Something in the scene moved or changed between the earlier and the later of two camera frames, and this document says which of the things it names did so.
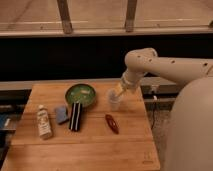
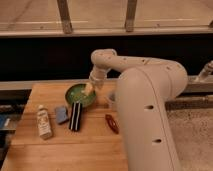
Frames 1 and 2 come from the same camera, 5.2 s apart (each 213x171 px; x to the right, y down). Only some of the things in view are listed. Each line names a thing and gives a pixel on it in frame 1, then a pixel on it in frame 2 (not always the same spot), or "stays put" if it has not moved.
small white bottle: x=44 y=127 stays put
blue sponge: x=61 y=113 stays put
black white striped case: x=76 y=115 stays put
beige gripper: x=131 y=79 → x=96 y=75
